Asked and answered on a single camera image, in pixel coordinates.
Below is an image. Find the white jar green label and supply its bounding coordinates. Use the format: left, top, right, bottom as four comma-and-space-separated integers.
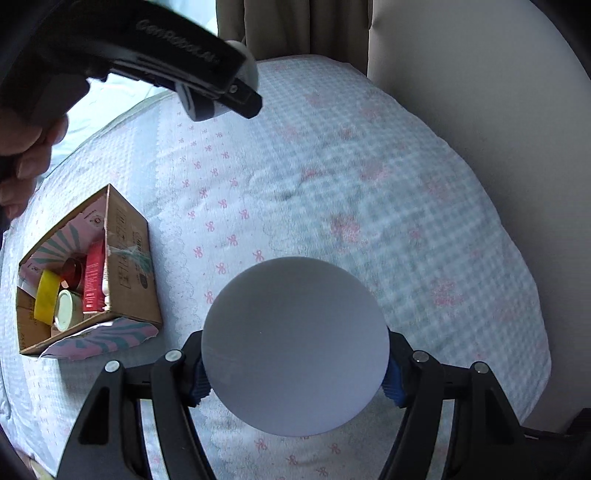
201, 257, 390, 437

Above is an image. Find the brown curtain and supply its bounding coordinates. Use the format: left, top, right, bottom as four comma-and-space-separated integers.
215, 0, 373, 73

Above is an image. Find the brown cardboard box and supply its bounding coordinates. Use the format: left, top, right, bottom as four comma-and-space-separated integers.
16, 185, 162, 360

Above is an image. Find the green lidded jar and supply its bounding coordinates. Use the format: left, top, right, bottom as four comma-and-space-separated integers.
54, 290, 83, 332

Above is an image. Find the yellow packing tape roll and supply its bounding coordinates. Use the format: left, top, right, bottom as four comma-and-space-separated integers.
33, 270, 61, 326

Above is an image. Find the person left hand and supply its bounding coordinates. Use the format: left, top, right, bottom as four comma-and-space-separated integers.
1, 108, 69, 220

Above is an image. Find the small red lidded jar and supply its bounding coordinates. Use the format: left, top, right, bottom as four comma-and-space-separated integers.
60, 257, 85, 293

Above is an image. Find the red cosmetics box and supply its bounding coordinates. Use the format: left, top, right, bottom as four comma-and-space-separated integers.
82, 238, 105, 314

